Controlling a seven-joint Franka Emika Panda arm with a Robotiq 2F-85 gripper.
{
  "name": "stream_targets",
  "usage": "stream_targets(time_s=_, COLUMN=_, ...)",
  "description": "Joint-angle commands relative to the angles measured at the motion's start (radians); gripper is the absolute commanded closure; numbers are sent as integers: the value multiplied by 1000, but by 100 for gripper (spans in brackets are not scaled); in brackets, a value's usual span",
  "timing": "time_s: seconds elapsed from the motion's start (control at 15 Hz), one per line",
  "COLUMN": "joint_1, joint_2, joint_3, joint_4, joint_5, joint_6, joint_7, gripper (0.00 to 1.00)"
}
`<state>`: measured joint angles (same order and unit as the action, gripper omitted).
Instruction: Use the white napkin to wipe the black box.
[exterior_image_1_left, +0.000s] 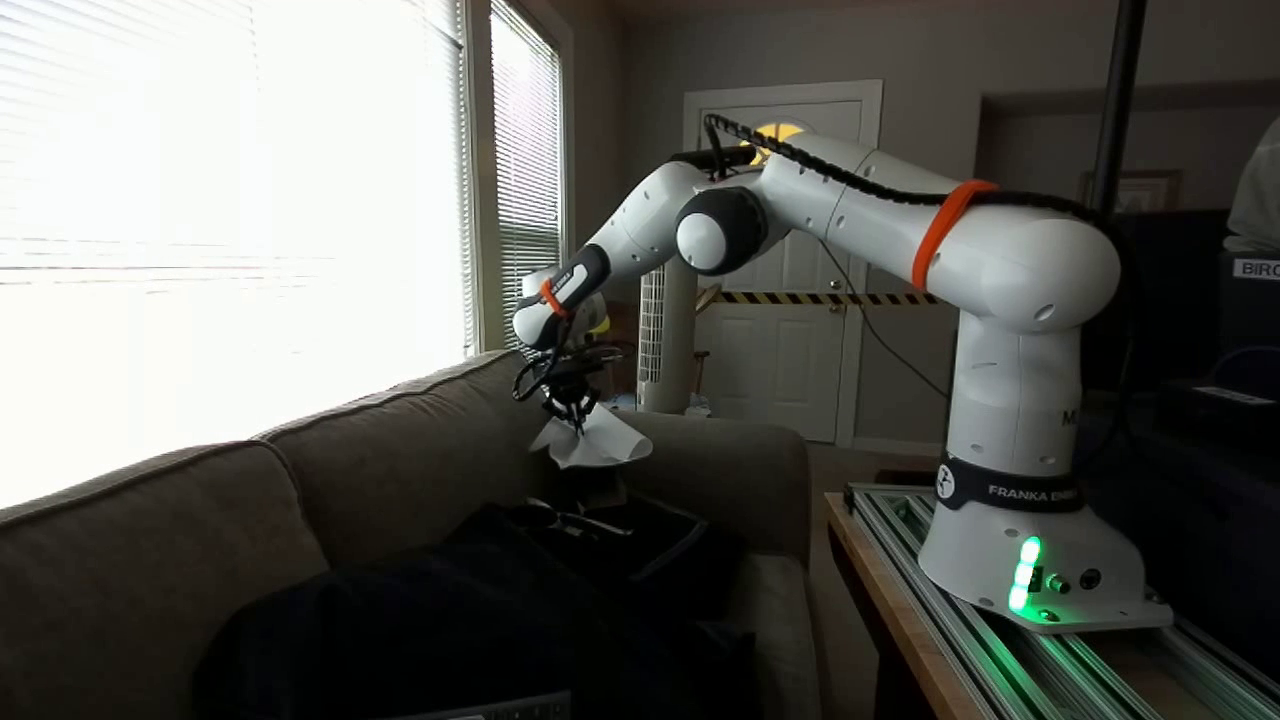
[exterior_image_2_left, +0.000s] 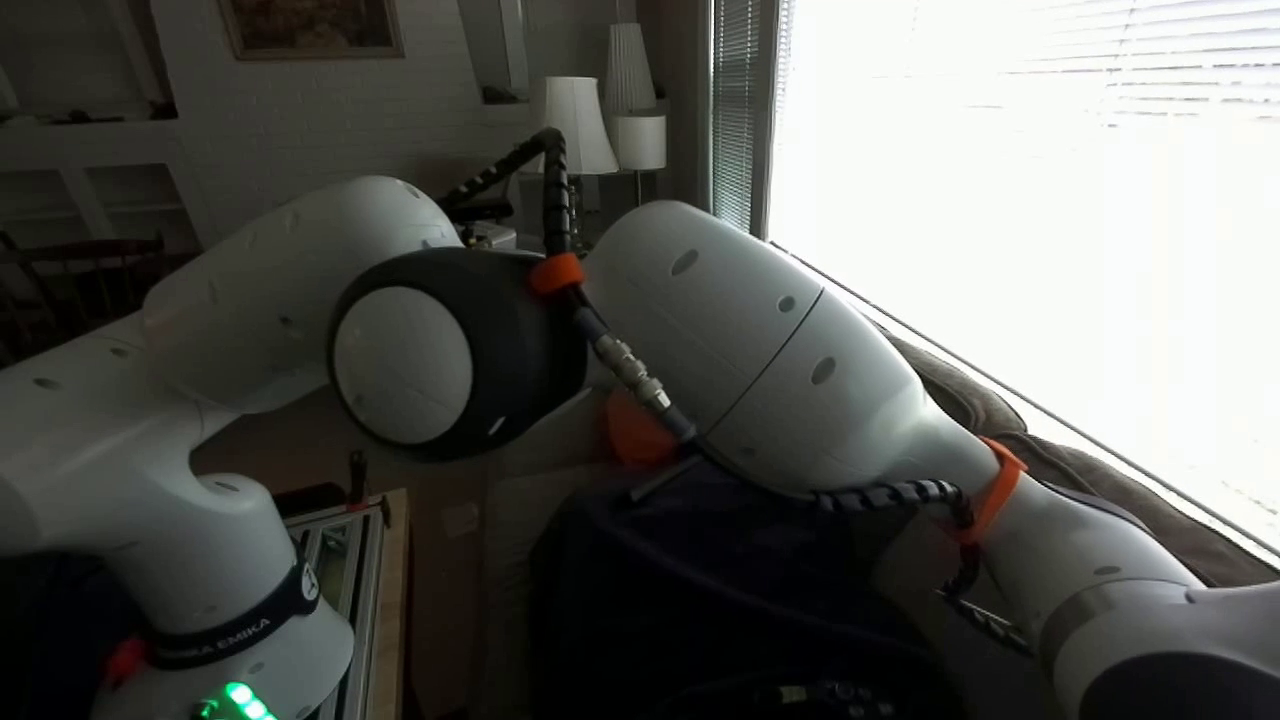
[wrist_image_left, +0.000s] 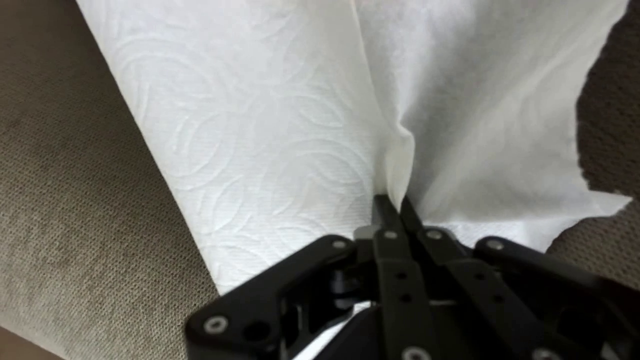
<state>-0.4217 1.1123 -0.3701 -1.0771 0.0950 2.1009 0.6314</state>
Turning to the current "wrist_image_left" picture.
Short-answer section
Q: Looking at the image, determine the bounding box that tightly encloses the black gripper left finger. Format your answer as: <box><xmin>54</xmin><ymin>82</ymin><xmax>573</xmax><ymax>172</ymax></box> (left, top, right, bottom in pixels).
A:
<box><xmin>184</xmin><ymin>194</ymin><xmax>436</xmax><ymax>360</ymax></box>

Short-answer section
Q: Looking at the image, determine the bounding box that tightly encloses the white paper napkin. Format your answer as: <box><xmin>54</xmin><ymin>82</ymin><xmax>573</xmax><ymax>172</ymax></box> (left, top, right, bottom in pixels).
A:
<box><xmin>73</xmin><ymin>0</ymin><xmax>634</xmax><ymax>360</ymax></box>

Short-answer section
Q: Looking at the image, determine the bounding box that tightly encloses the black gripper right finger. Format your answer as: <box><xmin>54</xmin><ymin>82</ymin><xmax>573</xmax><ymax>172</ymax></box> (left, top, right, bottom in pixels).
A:
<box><xmin>397</xmin><ymin>196</ymin><xmax>640</xmax><ymax>360</ymax></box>

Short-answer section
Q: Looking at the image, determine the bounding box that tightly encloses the beige fabric couch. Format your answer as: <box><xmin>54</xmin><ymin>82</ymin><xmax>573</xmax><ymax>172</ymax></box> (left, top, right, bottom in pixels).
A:
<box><xmin>0</xmin><ymin>0</ymin><xmax>640</xmax><ymax>360</ymax></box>

